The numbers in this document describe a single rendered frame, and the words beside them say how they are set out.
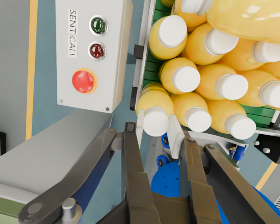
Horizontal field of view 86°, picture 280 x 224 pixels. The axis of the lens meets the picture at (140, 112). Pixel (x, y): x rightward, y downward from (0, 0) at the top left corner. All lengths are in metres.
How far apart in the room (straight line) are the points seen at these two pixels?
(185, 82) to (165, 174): 0.24
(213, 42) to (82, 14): 0.19
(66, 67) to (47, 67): 1.36
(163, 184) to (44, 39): 1.50
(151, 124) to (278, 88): 0.20
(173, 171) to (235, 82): 0.26
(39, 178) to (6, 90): 1.32
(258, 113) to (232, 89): 0.31
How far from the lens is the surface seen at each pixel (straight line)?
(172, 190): 0.37
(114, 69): 0.25
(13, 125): 2.04
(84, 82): 0.26
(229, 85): 0.27
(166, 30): 0.24
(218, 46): 0.26
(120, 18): 0.26
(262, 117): 0.58
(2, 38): 1.88
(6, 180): 0.78
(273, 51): 0.29
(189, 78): 0.25
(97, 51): 0.25
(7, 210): 0.68
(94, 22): 0.26
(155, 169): 0.54
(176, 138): 0.16
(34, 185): 0.74
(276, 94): 0.31
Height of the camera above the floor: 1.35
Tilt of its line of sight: 72 degrees down
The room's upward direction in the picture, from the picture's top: 167 degrees counter-clockwise
